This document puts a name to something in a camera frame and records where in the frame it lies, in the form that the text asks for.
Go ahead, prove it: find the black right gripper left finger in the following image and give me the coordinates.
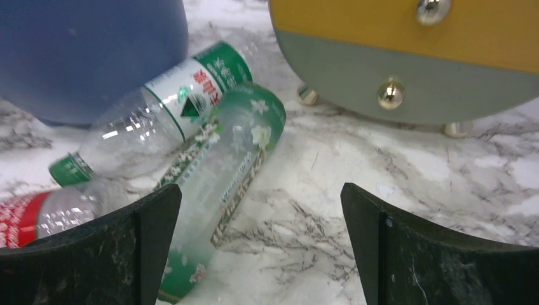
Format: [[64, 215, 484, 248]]
[[1, 184, 182, 304]]

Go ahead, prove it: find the round pastel drawer cabinet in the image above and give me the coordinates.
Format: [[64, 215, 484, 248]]
[[268, 0, 538, 137]]

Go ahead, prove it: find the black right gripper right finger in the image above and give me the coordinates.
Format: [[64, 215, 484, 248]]
[[341, 182, 538, 304]]

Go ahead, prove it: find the green floral label bottle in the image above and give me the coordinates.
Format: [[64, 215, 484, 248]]
[[158, 83, 286, 304]]

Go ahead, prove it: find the clear bottle red label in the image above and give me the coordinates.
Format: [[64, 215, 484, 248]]
[[1, 179, 128, 248]]

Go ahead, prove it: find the clear bottle white green label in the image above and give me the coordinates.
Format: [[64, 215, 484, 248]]
[[49, 37, 259, 186]]

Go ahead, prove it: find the blue plastic bin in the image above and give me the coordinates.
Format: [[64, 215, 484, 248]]
[[1, 0, 188, 126]]

